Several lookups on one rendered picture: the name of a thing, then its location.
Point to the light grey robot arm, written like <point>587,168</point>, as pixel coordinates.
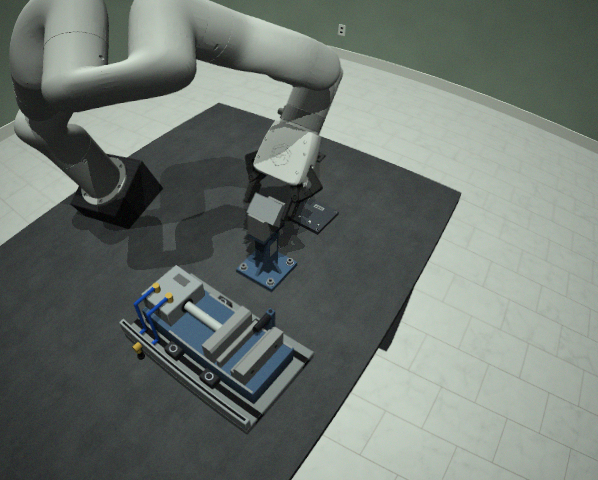
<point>165,37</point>

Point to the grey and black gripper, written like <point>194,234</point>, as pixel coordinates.
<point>286,154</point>

